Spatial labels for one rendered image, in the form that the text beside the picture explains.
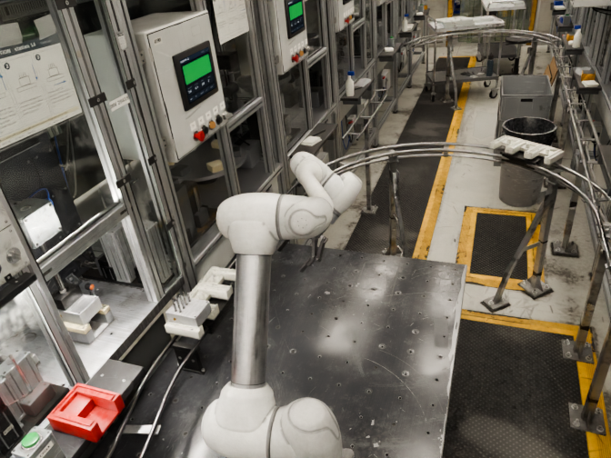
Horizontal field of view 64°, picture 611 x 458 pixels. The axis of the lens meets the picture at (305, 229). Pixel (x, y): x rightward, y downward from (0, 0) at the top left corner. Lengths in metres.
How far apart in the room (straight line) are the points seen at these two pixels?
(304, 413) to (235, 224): 0.54
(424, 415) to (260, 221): 0.83
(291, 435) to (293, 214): 0.58
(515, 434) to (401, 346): 0.85
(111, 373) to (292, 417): 0.63
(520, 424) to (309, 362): 1.14
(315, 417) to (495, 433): 1.33
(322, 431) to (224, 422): 0.28
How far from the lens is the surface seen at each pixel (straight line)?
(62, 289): 1.86
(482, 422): 2.59
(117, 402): 1.58
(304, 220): 1.31
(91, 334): 1.86
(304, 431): 1.38
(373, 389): 1.79
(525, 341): 3.00
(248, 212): 1.38
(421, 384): 1.81
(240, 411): 1.45
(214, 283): 2.00
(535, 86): 5.25
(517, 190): 4.15
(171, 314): 1.84
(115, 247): 1.99
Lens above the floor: 2.05
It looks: 32 degrees down
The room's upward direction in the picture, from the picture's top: 6 degrees counter-clockwise
